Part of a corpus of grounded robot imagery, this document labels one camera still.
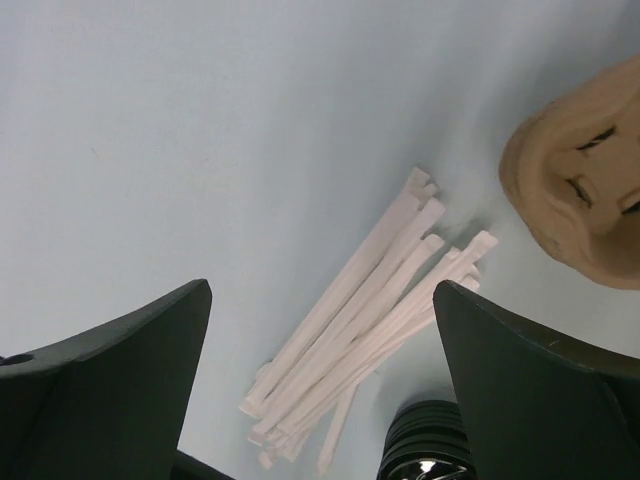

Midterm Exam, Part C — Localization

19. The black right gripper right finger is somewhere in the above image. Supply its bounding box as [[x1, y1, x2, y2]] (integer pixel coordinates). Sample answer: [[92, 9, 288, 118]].
[[433, 281, 639, 479]]

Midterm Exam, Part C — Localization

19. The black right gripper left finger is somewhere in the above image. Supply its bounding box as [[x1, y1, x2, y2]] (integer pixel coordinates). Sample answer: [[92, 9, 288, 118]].
[[1, 279, 212, 479]]

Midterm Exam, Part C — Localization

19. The black lid stack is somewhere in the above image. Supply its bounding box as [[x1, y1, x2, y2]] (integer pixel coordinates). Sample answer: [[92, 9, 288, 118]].
[[377, 400, 477, 480]]

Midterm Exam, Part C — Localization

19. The white wrapped straw pile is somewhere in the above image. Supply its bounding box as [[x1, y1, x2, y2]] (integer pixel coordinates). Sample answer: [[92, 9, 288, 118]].
[[239, 168, 497, 474]]

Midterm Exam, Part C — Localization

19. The brown pulp cup carrier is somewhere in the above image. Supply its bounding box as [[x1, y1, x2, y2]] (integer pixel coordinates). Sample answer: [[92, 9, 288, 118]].
[[499, 56, 639, 290]]

